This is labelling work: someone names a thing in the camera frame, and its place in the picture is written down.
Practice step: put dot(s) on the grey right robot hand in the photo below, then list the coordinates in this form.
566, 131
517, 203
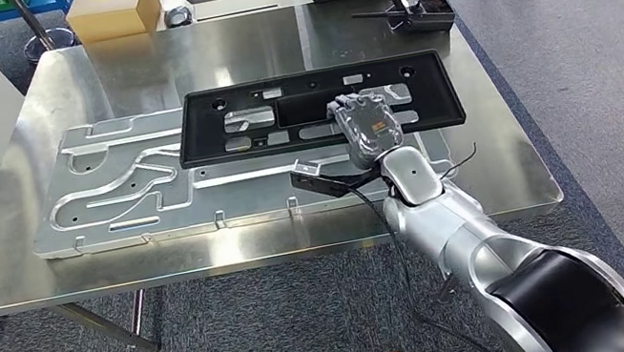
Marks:
368, 129

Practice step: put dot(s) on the long black plastic panel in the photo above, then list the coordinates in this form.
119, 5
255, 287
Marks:
202, 136

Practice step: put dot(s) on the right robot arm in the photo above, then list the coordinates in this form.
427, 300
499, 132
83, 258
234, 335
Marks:
456, 226

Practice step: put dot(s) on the stainless steel workbench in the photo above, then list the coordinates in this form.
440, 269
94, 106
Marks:
201, 59

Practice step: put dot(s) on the black remote controller with antennas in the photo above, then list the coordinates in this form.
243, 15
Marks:
423, 7

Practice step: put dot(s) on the stamped aluminium plate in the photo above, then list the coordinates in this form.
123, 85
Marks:
120, 215

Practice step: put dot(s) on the brown cardboard box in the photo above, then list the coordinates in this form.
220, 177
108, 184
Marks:
110, 11

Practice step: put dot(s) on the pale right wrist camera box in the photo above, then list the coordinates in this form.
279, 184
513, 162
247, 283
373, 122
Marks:
307, 169

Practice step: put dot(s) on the chrome stanchion post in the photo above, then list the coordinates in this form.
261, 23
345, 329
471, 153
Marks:
47, 48

